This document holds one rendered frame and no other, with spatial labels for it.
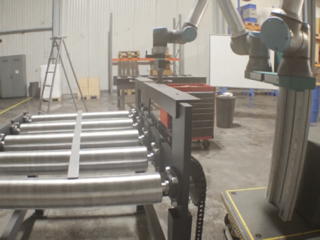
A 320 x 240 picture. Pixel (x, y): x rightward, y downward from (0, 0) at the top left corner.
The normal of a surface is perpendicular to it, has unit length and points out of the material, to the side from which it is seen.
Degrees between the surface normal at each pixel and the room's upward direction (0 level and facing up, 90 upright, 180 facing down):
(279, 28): 95
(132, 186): 48
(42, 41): 90
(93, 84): 90
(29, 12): 90
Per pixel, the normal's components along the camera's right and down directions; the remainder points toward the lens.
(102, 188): 0.15, -0.49
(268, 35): -0.80, 0.22
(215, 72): -0.22, 0.22
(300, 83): 0.03, 0.22
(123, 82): 0.25, 0.22
